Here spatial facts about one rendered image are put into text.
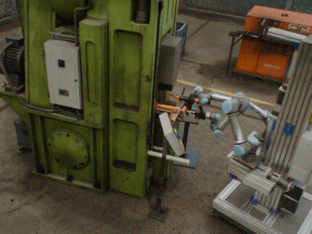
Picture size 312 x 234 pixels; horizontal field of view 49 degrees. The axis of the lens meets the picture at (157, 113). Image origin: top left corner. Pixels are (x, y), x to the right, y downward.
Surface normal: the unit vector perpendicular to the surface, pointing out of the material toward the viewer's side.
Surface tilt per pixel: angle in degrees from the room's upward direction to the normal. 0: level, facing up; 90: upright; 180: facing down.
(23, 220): 0
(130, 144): 90
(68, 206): 0
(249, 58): 90
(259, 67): 90
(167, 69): 90
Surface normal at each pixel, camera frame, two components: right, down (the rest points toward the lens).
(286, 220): 0.07, -0.85
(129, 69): -0.28, 0.47
